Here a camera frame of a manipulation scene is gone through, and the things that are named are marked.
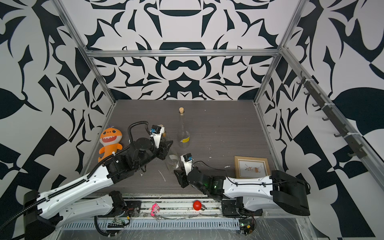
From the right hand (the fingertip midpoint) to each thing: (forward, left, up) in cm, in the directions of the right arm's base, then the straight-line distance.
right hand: (175, 169), depth 76 cm
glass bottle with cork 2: (+8, +3, +20) cm, 22 cm away
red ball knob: (-14, -11, -9) cm, 20 cm away
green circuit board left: (-21, +25, -7) cm, 34 cm away
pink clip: (-16, +10, -11) cm, 21 cm away
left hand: (+10, +3, +13) cm, 17 cm away
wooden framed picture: (+5, -42, -11) cm, 44 cm away
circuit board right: (-23, -34, -13) cm, 42 cm away
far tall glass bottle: (+19, -4, 0) cm, 20 cm away
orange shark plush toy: (+20, +41, -2) cm, 45 cm away
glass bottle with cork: (+4, +2, -3) cm, 6 cm away
